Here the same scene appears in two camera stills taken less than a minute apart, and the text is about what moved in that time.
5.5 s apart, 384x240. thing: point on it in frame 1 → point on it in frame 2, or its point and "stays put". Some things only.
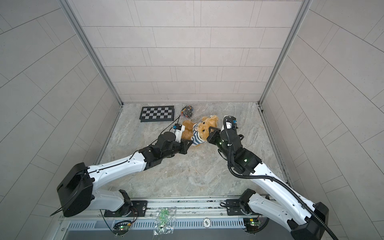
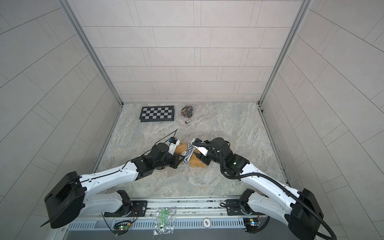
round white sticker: x=206 y=222 stays put
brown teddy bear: x=202 y=128 → x=195 y=161
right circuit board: x=252 y=224 stays put
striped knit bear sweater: x=195 y=138 → x=188 y=153
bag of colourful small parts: x=187 y=111 stays put
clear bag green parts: x=165 y=221 stays put
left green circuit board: x=121 y=227 stays put
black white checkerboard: x=157 y=113 stays put
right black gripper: x=214 y=135 → x=207 y=157
